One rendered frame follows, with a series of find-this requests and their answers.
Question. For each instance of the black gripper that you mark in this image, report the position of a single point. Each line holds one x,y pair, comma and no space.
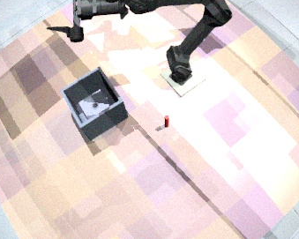
84,8

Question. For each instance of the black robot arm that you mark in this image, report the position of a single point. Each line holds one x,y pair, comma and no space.
216,14

